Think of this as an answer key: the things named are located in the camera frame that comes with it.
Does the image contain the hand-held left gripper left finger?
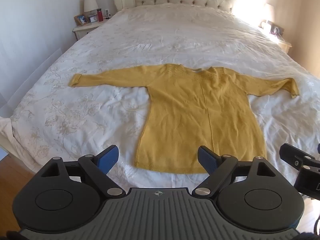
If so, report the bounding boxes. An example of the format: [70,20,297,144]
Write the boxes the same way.
[41,144,126,198]

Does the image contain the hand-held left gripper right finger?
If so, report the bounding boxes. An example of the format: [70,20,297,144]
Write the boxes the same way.
[191,145,276,198]

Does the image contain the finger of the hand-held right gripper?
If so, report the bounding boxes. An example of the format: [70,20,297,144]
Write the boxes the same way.
[279,143,320,171]

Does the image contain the yellow knit sweater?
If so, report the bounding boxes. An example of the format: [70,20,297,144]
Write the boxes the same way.
[69,64,299,174]

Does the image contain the cream nightstand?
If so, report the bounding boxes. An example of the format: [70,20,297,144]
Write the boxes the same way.
[273,33,293,55]
[72,17,113,41]

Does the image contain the white floral bed duvet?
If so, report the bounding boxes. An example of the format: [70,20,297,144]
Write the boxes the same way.
[0,2,320,189]

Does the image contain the white table lamp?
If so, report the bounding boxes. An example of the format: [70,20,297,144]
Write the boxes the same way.
[84,0,99,22]

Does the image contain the wooden photo frame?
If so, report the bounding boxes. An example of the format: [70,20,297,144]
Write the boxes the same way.
[73,13,89,26]

